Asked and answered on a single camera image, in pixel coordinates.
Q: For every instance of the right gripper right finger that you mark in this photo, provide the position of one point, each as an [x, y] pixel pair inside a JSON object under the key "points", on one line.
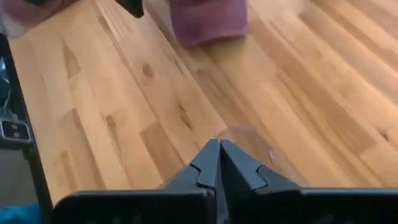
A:
{"points": [[255, 208]]}

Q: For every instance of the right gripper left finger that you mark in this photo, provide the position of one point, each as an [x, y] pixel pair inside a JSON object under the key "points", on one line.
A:
{"points": [[186, 208]]}

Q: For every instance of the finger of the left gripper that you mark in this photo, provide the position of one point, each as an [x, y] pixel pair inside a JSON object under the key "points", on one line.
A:
{"points": [[132, 7]]}

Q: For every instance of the blue hooded sweatshirt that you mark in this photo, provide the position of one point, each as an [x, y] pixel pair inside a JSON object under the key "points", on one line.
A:
{"points": [[18, 214]]}

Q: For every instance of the silver metal bracket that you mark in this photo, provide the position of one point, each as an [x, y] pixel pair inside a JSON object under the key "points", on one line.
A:
{"points": [[14, 130]]}

